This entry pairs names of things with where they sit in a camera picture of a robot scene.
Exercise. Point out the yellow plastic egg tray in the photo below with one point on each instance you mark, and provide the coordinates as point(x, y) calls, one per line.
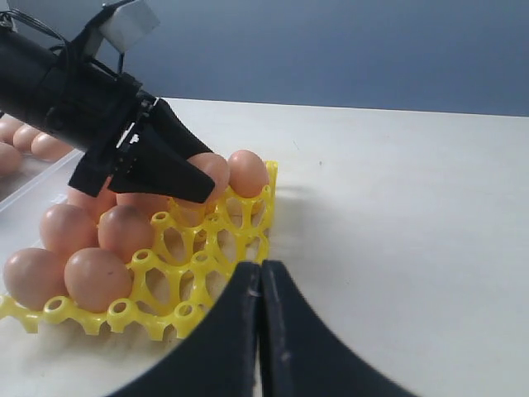
point(177, 280)

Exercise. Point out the clear plastic bin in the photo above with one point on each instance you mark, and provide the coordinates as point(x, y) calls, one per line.
point(39, 186)

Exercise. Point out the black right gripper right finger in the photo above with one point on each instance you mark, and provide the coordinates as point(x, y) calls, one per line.
point(301, 356)

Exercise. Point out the brown egg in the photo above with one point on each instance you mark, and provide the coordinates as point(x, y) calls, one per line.
point(124, 230)
point(66, 229)
point(23, 138)
point(248, 173)
point(10, 159)
point(33, 276)
point(8, 126)
point(217, 168)
point(48, 148)
point(95, 206)
point(95, 278)
point(148, 204)

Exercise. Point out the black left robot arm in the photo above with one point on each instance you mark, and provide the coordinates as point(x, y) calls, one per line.
point(24, 66)

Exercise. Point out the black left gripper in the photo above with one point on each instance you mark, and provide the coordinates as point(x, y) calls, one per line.
point(91, 110)

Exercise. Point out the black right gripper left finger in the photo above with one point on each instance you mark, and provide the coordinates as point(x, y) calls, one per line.
point(218, 357)

